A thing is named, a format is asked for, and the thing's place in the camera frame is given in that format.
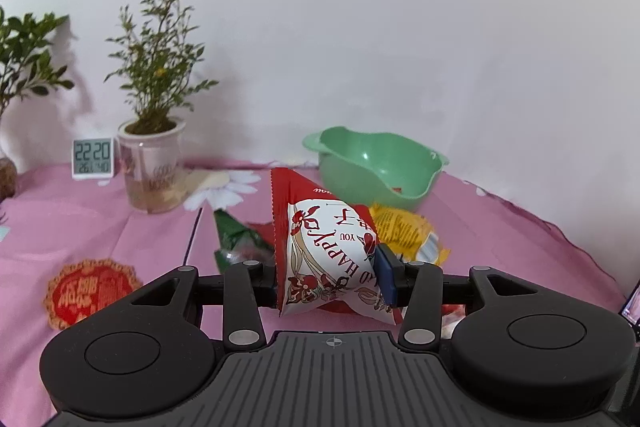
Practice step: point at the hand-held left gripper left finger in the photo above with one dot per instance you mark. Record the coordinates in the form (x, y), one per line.
(261, 281)

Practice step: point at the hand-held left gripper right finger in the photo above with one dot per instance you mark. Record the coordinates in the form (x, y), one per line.
(387, 277)

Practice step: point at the yellow snack packet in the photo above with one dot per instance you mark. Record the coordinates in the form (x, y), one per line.
(405, 229)

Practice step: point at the red and white snack bag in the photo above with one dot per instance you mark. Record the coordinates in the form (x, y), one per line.
(325, 252)

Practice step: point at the green plastic bowl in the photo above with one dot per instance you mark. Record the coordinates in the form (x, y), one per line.
(370, 167)

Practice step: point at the green snack bag clear window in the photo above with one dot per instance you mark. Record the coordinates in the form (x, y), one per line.
(240, 237)

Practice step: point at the potted plant in clear cup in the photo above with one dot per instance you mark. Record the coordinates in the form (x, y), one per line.
(152, 157)

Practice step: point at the pink floral tablecloth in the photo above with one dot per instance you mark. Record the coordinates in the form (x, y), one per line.
(100, 227)

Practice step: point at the red embroidered patch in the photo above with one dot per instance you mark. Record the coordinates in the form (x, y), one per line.
(90, 292)

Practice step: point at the white digital clock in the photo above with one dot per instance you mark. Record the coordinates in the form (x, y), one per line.
(93, 158)

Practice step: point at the dark device screen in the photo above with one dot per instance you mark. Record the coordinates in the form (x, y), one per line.
(631, 304)

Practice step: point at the brown round object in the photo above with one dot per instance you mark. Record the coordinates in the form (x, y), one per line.
(6, 179)

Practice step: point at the broad-leaf green plant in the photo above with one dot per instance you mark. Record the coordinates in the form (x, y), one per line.
(25, 57)

